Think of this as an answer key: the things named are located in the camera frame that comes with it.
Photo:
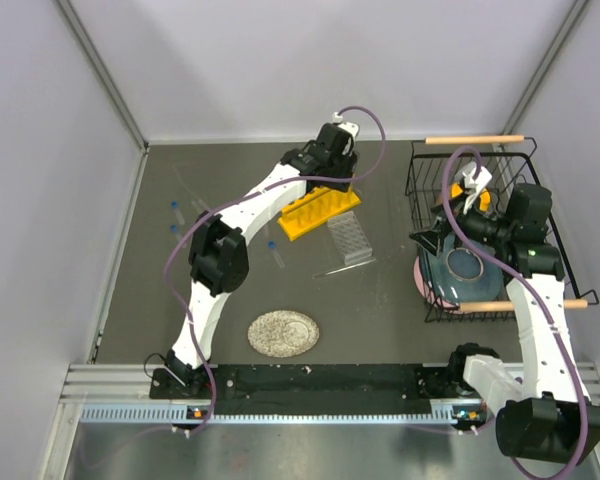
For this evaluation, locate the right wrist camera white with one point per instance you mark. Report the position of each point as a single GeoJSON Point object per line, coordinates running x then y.
{"type": "Point", "coordinates": [473, 172]}

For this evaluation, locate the speckled ceramic plate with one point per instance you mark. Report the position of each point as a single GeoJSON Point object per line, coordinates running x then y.
{"type": "Point", "coordinates": [283, 334]}

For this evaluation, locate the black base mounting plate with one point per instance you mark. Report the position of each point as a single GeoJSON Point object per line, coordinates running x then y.
{"type": "Point", "coordinates": [329, 389]}

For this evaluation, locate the long glass tube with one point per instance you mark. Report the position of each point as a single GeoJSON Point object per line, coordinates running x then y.
{"type": "Point", "coordinates": [345, 268]}

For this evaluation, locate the yellow test tube rack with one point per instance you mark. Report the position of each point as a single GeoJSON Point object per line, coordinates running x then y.
{"type": "Point", "coordinates": [315, 209]}

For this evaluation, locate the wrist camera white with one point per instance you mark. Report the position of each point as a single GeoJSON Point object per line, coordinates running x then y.
{"type": "Point", "coordinates": [473, 172]}
{"type": "Point", "coordinates": [351, 128]}

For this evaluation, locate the blue ceramic plate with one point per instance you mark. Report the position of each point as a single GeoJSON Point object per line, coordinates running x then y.
{"type": "Point", "coordinates": [458, 275]}

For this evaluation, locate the clear acrylic tube rack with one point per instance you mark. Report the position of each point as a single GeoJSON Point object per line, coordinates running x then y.
{"type": "Point", "coordinates": [349, 237]}

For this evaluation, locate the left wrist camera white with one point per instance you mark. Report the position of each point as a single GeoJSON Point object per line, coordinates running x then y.
{"type": "Point", "coordinates": [351, 128]}

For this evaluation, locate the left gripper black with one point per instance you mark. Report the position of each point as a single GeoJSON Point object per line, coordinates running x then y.
{"type": "Point", "coordinates": [347, 160]}

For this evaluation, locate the grey cable duct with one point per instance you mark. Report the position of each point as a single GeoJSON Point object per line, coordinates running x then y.
{"type": "Point", "coordinates": [436, 412]}

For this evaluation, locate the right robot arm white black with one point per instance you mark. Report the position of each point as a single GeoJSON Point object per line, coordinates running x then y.
{"type": "Point", "coordinates": [546, 416]}

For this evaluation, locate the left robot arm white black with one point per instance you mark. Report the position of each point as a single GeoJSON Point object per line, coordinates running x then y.
{"type": "Point", "coordinates": [218, 254]}

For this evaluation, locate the pink plate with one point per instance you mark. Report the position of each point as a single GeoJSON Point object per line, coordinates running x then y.
{"type": "Point", "coordinates": [422, 287]}

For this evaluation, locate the black wire basket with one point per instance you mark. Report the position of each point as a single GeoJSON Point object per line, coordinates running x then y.
{"type": "Point", "coordinates": [505, 160]}

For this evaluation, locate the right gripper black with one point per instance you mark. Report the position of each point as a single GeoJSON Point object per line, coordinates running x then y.
{"type": "Point", "coordinates": [431, 238]}

